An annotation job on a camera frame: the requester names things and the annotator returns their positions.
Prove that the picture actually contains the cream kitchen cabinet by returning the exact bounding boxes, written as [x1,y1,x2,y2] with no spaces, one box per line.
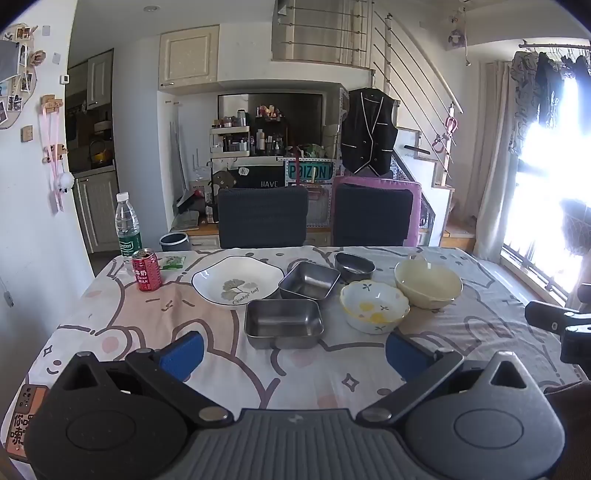
[73,170,122,254]

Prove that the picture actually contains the white floral bowl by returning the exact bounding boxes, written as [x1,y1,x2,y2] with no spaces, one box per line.
[340,281,411,334]

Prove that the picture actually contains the large rectangular steel container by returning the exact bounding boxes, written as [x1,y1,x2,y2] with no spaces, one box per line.
[244,299,324,350]

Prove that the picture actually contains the yellow kettle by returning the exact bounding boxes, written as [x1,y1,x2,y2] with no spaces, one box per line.
[90,141,112,168]

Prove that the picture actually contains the wall photo collage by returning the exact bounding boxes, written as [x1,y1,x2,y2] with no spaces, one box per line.
[0,25,47,131]

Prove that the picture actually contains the green sign plate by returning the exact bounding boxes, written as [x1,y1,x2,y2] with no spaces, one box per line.
[287,159,334,182]

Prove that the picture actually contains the stair railing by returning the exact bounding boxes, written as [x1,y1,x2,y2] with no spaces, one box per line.
[272,0,463,185]

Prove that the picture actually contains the white leaf print plate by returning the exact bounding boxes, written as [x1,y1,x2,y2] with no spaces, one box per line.
[191,256,284,306]

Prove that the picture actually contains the clear plastic water bottle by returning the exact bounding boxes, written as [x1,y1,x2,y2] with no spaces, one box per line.
[115,191,143,257]

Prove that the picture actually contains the hanging clothes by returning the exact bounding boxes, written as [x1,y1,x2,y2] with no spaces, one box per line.
[509,41,591,155]

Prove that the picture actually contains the bear print tablecloth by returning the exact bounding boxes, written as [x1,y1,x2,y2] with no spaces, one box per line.
[0,244,587,467]

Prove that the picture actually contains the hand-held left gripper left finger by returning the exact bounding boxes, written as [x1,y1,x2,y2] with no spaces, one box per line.
[55,330,235,428]

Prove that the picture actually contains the cream upper cabinet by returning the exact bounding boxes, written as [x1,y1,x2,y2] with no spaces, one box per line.
[159,25,220,89]

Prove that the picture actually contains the wall mirror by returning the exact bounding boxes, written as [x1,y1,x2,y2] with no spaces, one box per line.
[218,92,324,158]

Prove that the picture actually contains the grey bucket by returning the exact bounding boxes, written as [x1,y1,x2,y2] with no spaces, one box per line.
[160,232,191,252]

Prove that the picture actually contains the white router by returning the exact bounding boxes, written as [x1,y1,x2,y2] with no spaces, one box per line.
[191,148,212,184]

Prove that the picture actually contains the beige curtain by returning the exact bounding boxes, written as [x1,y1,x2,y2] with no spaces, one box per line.
[475,60,514,260]

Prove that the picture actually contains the white cosmetics rack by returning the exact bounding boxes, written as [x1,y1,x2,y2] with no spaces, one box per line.
[210,126,252,155]

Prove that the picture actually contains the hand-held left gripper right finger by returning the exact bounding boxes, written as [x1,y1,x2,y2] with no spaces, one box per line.
[355,330,537,428]

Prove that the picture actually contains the pink cushion board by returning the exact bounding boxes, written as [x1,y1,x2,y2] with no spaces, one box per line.
[332,175,422,246]

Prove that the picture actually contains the oval steel bowl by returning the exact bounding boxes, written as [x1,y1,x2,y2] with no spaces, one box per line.
[334,252,376,282]

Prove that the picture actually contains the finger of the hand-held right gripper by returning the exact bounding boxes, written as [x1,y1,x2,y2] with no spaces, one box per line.
[561,324,591,363]
[525,301,591,333]

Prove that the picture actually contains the pink ribbon with pompom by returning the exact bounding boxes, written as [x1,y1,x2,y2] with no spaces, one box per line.
[39,95,75,214]

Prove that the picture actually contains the red drink can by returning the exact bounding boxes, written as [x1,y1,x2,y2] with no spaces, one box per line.
[132,248,162,292]

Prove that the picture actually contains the cream bowl with handles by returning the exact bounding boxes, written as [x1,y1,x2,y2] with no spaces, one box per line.
[394,255,463,310]

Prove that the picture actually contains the black vest with white trim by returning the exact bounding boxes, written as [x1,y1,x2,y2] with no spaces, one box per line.
[341,88,399,176]

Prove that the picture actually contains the small square steel container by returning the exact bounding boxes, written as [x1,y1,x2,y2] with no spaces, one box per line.
[278,261,341,301]

